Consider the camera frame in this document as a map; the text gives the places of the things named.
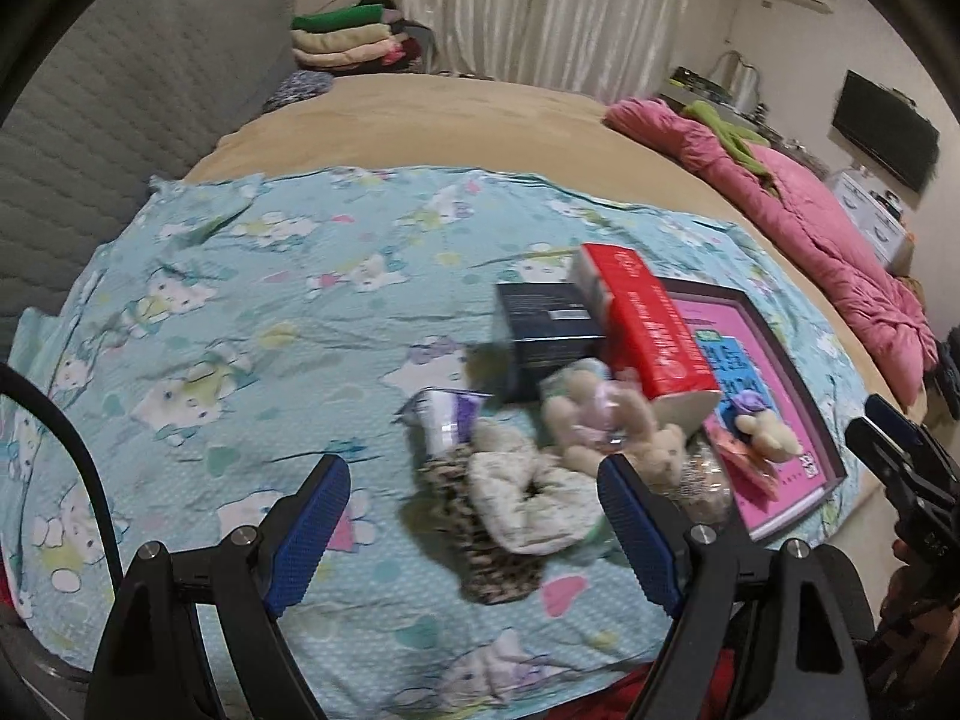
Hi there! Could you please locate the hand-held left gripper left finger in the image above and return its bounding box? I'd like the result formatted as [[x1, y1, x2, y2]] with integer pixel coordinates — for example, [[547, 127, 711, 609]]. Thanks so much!
[[88, 454, 353, 720]]

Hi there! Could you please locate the small beige plush bear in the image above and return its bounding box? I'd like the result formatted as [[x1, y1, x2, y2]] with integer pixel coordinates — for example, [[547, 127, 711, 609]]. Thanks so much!
[[637, 424, 689, 494]]

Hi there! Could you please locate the blue cat-print blanket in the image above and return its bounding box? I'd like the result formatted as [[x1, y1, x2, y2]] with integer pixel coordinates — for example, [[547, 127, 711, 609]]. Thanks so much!
[[0, 165, 878, 717]]

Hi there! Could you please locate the pink folded garment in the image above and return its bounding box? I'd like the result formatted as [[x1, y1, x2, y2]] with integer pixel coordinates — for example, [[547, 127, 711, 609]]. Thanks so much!
[[296, 41, 398, 70]]

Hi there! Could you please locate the person's right hand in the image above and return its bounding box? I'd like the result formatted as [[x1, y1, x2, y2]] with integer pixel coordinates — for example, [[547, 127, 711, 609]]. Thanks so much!
[[881, 538, 960, 653]]

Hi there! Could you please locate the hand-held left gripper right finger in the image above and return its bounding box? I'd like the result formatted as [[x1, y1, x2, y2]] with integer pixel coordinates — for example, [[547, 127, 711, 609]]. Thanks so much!
[[596, 454, 878, 720]]

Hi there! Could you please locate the black cable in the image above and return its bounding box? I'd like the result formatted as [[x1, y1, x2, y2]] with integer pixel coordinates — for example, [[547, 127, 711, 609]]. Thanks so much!
[[0, 364, 125, 586]]

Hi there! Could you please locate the white curtain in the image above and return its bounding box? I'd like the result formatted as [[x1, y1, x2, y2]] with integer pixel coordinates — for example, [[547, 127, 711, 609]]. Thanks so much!
[[394, 0, 695, 102]]

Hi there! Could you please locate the plush bear with pink bow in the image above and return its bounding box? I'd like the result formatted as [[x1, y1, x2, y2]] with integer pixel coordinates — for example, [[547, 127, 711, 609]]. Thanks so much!
[[541, 371, 655, 470]]

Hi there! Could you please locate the red tissue pack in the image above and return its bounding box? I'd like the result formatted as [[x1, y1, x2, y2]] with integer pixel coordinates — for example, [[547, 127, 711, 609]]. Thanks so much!
[[570, 242, 725, 436]]

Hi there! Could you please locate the white drawer cabinet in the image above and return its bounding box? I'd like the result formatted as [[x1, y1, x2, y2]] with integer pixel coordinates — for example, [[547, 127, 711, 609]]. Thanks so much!
[[829, 165, 916, 271]]

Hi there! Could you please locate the black wall television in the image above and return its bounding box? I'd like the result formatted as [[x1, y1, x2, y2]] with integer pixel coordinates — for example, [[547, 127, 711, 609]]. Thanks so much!
[[832, 69, 942, 194]]

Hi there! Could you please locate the cluttered side table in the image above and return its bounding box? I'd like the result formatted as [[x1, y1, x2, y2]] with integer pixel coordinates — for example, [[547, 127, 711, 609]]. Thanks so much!
[[664, 49, 826, 173]]

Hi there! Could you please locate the plush bear with purple flower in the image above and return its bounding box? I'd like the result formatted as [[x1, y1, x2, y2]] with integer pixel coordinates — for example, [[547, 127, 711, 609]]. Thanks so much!
[[721, 390, 803, 464]]

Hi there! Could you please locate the green folded garment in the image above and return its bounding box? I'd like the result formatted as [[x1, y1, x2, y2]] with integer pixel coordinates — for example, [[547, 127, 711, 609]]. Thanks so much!
[[292, 4, 387, 35]]

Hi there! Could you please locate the beige bed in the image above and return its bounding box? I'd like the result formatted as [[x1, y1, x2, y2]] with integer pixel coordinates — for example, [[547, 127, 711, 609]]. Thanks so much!
[[184, 75, 901, 541]]

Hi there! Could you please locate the leopard print scrunchie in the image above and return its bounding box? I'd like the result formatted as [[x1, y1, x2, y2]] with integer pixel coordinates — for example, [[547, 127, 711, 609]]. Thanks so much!
[[416, 457, 545, 605]]

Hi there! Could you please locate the dark clothes pile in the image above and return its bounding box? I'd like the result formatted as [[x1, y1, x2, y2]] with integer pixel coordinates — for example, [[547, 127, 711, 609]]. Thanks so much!
[[926, 337, 960, 421]]

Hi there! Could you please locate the dark cardboard box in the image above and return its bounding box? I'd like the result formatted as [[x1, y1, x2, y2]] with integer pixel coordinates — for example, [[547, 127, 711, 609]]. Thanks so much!
[[495, 281, 608, 402]]

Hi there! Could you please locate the purple clear packet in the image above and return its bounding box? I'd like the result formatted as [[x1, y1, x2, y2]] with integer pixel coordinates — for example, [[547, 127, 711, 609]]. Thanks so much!
[[397, 388, 492, 462]]

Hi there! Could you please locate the clear beaded pouch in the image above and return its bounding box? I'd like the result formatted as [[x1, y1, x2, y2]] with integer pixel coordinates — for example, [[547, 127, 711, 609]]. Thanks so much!
[[675, 439, 736, 526]]

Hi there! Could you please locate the grey quilted headboard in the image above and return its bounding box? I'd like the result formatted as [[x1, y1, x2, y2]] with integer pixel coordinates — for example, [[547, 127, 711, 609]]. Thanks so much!
[[0, 0, 297, 361]]

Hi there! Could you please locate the white scrunchie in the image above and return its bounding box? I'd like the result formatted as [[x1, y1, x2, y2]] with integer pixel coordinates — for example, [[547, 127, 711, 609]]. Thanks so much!
[[465, 420, 601, 556]]

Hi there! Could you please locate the dark patterned cloth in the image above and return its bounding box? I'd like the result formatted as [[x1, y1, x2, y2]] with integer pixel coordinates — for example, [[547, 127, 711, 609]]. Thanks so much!
[[262, 71, 335, 113]]

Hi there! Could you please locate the red cloth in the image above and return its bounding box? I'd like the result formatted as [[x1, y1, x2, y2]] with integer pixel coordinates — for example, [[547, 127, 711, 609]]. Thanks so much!
[[592, 649, 736, 720]]

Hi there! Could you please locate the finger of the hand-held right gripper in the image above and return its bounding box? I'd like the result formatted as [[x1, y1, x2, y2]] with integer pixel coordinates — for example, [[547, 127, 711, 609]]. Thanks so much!
[[862, 394, 931, 445], [846, 418, 916, 488]]

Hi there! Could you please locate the green cloth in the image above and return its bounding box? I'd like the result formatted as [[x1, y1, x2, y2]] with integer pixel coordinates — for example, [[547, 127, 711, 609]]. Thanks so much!
[[679, 99, 781, 185]]

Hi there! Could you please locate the pink quilt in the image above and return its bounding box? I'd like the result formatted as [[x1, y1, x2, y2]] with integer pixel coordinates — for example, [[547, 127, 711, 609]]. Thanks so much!
[[604, 97, 938, 413]]

